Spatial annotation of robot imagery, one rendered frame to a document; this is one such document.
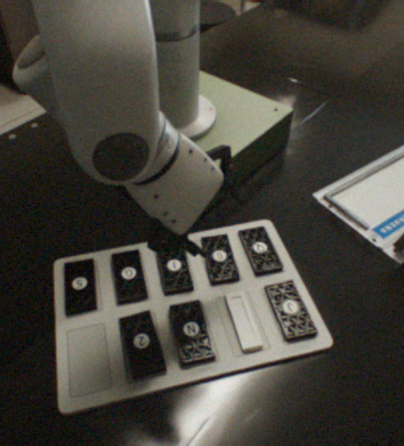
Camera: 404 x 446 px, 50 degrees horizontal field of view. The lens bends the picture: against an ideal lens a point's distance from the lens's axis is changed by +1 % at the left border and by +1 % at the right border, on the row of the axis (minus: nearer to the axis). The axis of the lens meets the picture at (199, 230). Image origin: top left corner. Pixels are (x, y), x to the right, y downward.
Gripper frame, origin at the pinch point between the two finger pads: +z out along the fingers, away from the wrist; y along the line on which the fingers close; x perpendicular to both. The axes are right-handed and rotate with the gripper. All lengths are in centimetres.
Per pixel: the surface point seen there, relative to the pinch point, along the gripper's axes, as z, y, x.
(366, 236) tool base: 27.1, -16.9, 6.1
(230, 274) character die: 13.3, 3.4, -3.2
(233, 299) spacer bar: 13.0, 6.6, 0.4
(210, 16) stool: 57, -107, -141
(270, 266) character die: 17.0, -1.7, -0.2
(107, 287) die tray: 3.6, 17.0, -15.0
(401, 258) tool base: 28.9, -16.1, 12.6
